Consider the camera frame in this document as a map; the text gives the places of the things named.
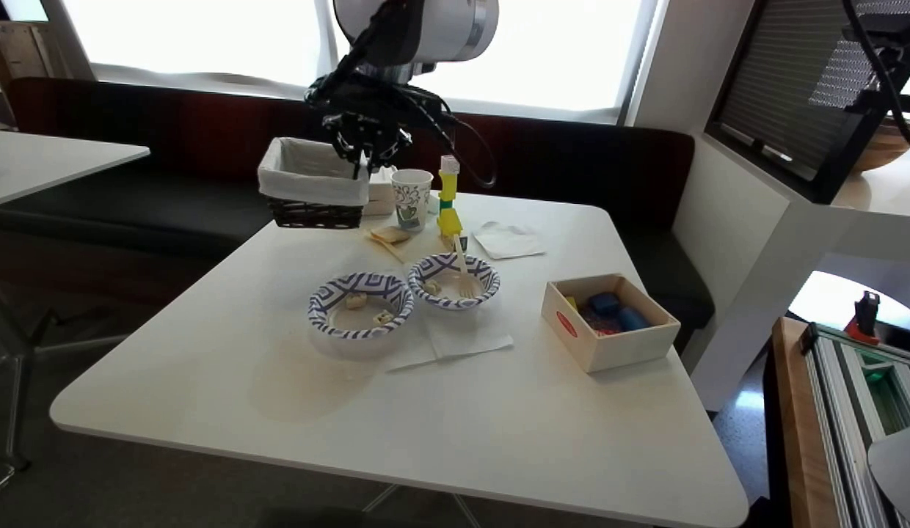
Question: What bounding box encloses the tan wooden toy piece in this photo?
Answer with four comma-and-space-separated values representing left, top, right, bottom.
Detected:
366, 224, 417, 252

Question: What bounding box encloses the yellow bottle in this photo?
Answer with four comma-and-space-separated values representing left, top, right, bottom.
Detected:
435, 153, 463, 215

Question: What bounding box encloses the grey round plate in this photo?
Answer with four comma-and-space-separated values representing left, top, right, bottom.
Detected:
863, 420, 910, 528

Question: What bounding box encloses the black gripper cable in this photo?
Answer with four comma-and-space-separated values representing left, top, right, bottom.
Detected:
413, 84, 502, 193

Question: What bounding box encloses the brown wooden board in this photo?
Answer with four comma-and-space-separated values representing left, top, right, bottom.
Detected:
768, 313, 844, 528

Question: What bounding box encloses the wooden frame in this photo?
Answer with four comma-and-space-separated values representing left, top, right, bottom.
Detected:
0, 0, 96, 84

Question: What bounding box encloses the blue toy block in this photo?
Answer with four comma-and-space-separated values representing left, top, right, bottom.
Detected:
577, 291, 655, 337

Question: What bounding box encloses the green plastic part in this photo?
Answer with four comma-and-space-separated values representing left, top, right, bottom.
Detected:
859, 354, 910, 438

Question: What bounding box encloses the white cabinet stand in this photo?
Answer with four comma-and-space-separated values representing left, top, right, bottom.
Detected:
668, 130, 910, 414

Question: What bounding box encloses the black monitor panel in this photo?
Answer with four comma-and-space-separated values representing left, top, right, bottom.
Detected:
703, 0, 910, 206

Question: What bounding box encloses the black hanging cable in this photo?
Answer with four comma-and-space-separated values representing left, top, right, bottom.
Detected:
840, 0, 910, 164

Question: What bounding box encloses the light wooden box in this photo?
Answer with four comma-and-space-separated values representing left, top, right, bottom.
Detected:
540, 269, 683, 376

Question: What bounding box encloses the white side table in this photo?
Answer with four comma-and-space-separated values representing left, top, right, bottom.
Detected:
0, 130, 156, 215

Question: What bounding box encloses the blue patterned paper bowl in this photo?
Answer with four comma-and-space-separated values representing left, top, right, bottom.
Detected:
305, 269, 417, 357
404, 250, 504, 318

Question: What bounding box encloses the aluminium rail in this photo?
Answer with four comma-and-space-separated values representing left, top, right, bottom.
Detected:
800, 326, 906, 528

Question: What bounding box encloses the printed paper cup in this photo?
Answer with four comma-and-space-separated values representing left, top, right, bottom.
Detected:
391, 167, 438, 235

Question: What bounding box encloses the white paper sheet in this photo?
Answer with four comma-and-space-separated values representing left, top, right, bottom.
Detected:
382, 312, 518, 376

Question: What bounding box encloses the dark upholstered bench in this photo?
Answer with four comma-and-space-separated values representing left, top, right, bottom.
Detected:
0, 76, 716, 334

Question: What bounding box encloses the wooden bowl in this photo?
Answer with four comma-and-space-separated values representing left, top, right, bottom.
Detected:
849, 112, 910, 177

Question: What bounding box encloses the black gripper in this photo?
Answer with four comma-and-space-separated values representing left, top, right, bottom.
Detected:
305, 64, 448, 184

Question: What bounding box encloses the red black clamp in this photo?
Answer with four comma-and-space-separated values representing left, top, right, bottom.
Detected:
843, 288, 882, 345

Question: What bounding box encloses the white paper napkin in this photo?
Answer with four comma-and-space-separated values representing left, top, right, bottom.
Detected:
468, 216, 552, 263

